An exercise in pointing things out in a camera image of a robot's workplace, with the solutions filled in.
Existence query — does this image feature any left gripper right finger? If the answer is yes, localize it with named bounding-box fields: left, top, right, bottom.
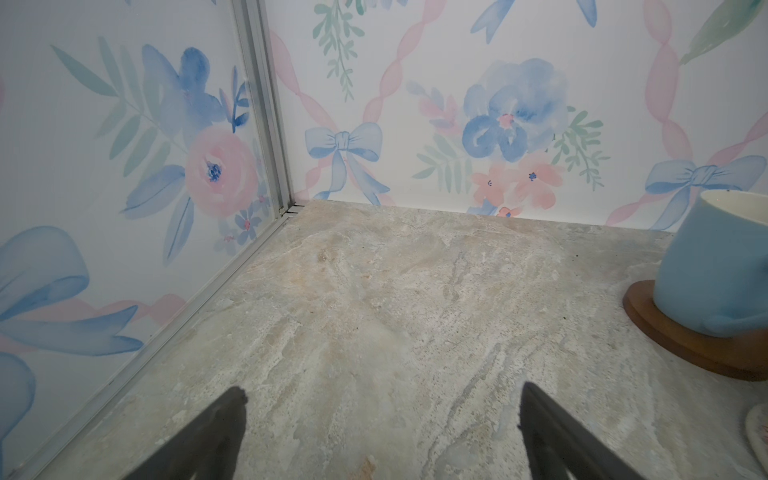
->
left=519, top=382, right=642, bottom=480

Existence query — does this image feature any matte brown wooden coaster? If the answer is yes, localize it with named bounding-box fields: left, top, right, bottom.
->
left=622, top=280, right=767, bottom=382

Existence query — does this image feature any white and blue mug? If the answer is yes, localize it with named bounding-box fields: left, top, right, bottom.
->
left=653, top=190, right=768, bottom=338

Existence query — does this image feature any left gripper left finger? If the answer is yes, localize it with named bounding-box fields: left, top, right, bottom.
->
left=126, top=386, right=248, bottom=479

